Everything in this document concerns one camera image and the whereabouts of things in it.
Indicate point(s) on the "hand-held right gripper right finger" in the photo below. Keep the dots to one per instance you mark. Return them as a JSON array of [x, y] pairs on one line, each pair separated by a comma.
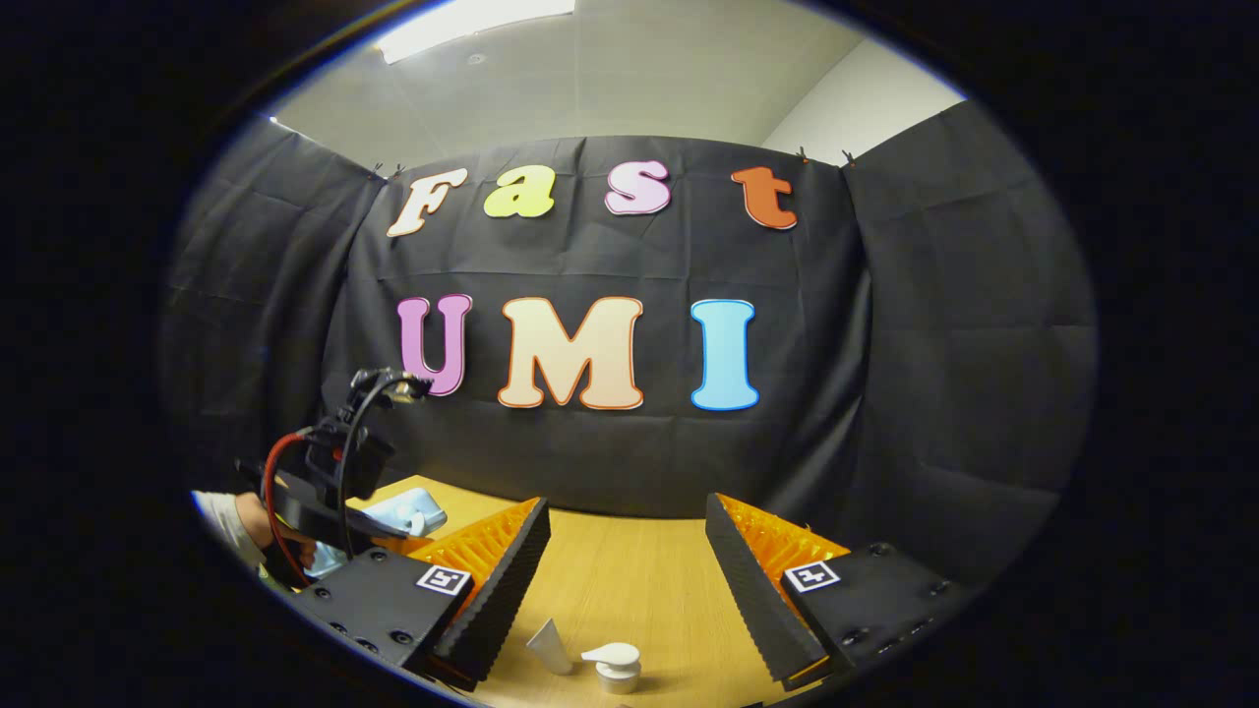
[[757, 590]]

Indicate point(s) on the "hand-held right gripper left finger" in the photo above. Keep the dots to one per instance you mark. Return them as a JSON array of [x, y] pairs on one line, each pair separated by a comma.
[[502, 590]]

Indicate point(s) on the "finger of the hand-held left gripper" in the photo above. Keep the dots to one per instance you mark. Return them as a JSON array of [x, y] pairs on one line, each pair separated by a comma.
[[403, 543]]

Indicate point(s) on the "light blue suitcase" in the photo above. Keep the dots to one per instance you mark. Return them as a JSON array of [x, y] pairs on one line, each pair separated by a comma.
[[408, 511]]

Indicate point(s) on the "white squeeze tube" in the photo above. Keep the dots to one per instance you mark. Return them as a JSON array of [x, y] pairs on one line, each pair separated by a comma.
[[551, 647]]

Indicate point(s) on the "white pump bottle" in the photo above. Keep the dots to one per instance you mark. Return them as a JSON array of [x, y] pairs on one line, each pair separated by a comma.
[[615, 669]]

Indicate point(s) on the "black backdrop cloth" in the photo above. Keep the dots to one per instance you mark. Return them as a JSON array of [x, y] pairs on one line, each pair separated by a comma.
[[629, 442]]

